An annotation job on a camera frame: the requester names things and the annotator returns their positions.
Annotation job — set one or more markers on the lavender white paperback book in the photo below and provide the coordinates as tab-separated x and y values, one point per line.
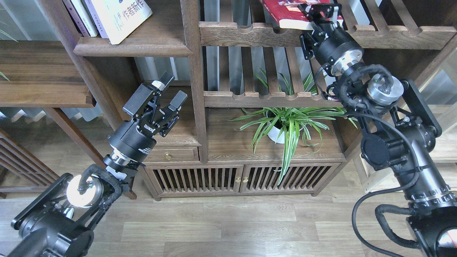
96	19

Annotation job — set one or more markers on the white book blue characters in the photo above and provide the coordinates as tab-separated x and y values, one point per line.
121	17

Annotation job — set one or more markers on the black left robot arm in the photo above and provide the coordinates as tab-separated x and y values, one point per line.
61	221

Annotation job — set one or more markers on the green spider plant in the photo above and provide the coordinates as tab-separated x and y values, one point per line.
293	123

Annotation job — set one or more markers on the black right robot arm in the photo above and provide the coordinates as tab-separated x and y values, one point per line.
399	131

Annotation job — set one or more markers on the red cover book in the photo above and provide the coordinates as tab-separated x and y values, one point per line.
287	14

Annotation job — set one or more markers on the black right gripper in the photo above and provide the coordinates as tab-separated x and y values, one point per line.
334	49

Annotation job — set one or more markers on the dark wooden bookshelf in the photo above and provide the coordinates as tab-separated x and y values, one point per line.
239	61

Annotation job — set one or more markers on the dark slatted wooden rack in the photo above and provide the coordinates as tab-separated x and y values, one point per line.
25	165

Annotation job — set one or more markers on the white plant pot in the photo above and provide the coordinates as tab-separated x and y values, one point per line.
275	133

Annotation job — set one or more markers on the white spine upright book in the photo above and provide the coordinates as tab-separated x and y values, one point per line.
90	29

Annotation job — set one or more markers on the light wooden shelf frame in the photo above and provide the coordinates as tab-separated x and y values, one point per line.
439	92

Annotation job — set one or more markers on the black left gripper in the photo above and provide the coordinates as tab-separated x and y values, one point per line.
134	139

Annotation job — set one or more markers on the purple spine upright book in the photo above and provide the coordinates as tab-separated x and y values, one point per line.
76	18

